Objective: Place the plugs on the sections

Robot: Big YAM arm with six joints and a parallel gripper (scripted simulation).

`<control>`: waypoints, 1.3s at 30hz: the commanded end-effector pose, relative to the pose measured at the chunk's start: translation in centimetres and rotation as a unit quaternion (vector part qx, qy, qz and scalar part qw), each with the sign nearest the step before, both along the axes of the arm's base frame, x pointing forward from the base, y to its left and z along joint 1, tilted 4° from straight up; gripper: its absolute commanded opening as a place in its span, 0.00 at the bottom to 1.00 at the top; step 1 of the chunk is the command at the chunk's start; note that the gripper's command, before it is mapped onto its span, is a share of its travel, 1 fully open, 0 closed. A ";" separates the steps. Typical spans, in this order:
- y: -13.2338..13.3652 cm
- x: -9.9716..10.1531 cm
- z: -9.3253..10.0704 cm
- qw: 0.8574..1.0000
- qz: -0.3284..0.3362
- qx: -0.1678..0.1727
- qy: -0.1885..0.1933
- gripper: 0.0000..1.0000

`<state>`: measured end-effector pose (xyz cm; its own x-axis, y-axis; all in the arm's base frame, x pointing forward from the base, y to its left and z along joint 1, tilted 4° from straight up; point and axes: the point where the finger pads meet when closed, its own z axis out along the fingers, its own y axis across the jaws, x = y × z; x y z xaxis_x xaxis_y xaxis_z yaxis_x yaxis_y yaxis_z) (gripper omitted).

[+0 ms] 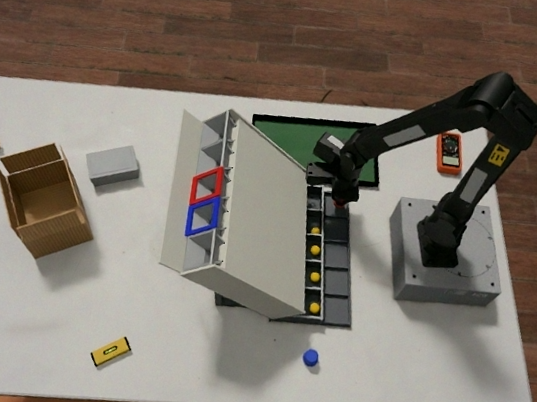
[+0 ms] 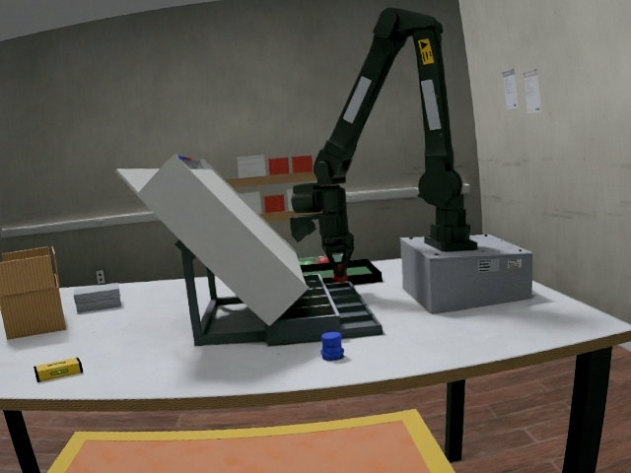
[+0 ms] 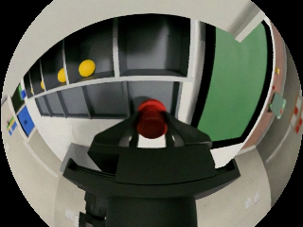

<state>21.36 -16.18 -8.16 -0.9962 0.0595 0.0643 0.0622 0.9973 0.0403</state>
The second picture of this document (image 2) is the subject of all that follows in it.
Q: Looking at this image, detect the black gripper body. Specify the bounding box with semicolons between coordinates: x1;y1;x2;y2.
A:
321;210;354;249

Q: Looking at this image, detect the green tray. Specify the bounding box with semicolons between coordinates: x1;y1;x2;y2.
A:
300;259;383;285

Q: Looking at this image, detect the blue plug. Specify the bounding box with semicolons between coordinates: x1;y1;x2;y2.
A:
320;332;344;361

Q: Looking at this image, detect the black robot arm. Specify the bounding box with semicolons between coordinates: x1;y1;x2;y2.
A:
289;8;477;252

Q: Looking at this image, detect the open brown cardboard box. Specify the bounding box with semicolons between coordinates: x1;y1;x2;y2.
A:
0;247;66;340

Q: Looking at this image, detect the yellow pocket level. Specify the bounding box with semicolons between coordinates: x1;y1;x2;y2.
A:
34;358;83;382

